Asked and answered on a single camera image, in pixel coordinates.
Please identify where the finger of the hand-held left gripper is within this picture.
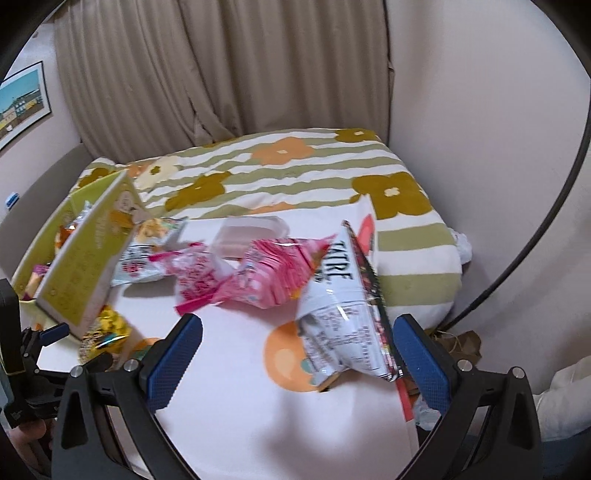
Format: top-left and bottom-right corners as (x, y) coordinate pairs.
(21, 323), (70, 352)
(32, 353), (114, 407)

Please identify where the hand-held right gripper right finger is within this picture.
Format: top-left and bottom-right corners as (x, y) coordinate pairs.
(392, 313), (543, 480)

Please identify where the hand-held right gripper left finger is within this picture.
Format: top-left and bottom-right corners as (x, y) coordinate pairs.
(51, 313), (206, 480)

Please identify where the yellow snack packet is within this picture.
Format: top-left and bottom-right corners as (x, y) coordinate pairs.
(78, 305), (132, 365)

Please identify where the green cardboard box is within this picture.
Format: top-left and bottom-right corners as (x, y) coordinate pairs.
(9, 168), (153, 340)

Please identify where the white black snack packet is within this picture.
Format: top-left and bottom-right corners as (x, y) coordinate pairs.
(295, 220), (407, 386)

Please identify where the person's left hand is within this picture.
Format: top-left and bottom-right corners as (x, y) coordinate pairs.
(9, 422), (51, 472)

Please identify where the brown paper bag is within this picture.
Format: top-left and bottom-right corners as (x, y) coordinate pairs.
(431, 330), (483, 365)

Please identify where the pink snack packet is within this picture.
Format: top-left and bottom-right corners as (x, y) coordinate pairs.
(159, 242), (241, 315)
(222, 235), (335, 309)

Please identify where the white green nut packet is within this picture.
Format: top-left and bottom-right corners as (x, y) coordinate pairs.
(113, 217), (188, 283)

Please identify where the white crumpled cloth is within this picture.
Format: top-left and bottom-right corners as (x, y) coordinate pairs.
(450, 228), (474, 264)

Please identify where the white garment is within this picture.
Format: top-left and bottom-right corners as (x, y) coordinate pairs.
(531, 360), (591, 444)

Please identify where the grey padded headboard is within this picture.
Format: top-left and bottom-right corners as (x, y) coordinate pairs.
(0, 143), (100, 259)

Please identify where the clear plastic container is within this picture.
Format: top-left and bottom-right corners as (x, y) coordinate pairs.
(210, 215), (291, 273)

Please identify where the black curved stand pole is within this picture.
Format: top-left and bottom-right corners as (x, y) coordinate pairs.
(450, 136), (591, 326)

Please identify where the striped floral blanket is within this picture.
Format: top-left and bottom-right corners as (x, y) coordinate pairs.
(74, 127), (465, 330)

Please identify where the framed houses picture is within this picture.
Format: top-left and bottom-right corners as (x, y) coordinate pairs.
(0, 60), (52, 152)

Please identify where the beige curtain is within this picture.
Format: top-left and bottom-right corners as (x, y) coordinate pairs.
(53, 0), (395, 148)

